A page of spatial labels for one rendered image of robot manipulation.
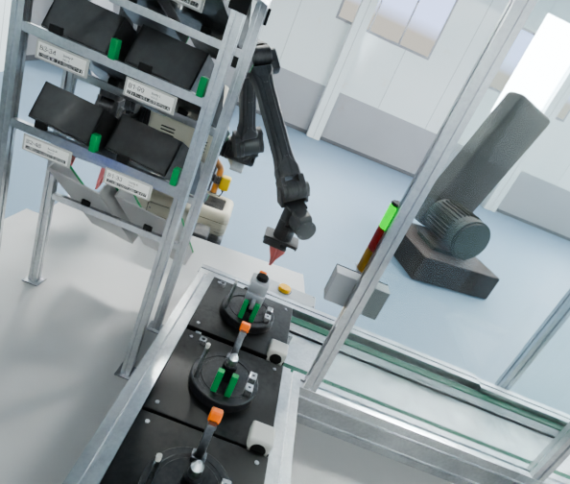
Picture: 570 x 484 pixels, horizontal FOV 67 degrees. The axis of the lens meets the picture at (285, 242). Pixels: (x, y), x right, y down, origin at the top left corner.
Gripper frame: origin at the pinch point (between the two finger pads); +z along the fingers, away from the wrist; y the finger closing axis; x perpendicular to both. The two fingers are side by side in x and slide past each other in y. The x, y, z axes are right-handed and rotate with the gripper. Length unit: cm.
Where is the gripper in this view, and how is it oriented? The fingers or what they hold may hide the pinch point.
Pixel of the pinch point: (271, 262)
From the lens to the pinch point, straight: 128.9
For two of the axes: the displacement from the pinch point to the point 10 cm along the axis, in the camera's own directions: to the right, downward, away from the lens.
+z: -3.8, 8.3, 4.2
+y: 9.2, 3.8, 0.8
